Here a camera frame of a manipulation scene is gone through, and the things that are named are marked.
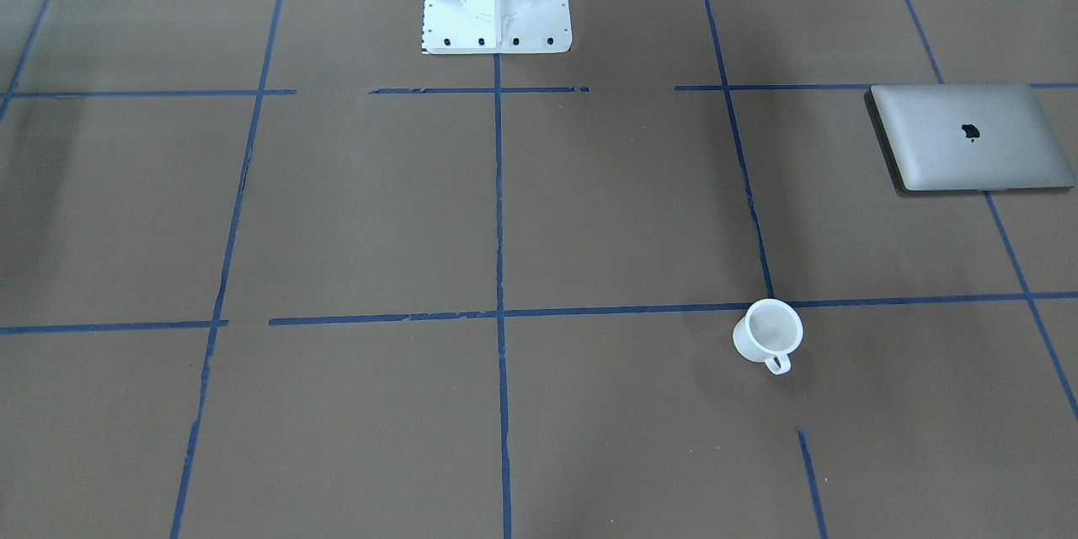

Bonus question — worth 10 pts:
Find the white cup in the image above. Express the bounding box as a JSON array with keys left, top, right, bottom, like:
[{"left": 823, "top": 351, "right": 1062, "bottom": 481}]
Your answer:
[{"left": 732, "top": 298, "right": 804, "bottom": 376}]

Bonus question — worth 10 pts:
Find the grey closed laptop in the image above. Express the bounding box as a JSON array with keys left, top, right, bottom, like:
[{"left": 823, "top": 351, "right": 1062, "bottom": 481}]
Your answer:
[{"left": 869, "top": 83, "right": 1075, "bottom": 193}]

